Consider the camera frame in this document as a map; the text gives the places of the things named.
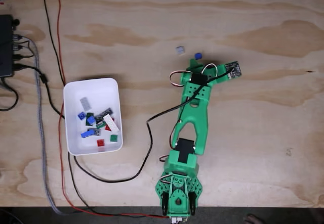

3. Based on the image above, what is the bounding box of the white plastic bin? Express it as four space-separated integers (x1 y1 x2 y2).
63 77 124 156

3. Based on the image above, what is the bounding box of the light grey two-by-four lego brick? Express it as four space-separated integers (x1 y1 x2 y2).
79 97 93 110

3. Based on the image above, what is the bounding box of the black looped cable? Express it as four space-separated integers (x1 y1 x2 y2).
0 77 20 112

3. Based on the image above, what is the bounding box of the black usb hub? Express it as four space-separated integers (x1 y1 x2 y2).
0 14 15 78

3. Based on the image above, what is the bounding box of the black camera cable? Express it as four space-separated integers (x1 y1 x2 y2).
12 63 236 183

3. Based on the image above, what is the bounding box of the white two-by-four lego brick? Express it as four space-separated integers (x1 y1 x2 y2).
103 114 120 132

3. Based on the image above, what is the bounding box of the person's foot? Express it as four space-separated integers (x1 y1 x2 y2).
243 213 265 224

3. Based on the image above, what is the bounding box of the grey braided cable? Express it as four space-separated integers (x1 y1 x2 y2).
19 35 84 216

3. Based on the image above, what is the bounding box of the thin red power wire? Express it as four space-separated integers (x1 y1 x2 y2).
53 0 171 219

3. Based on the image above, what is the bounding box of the white red servo wire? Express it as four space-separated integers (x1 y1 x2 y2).
169 70 187 87

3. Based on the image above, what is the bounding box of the long dark grey lego brick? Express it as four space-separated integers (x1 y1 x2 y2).
95 107 114 122

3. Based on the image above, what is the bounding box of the thin black usb cable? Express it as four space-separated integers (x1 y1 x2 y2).
12 39 35 59

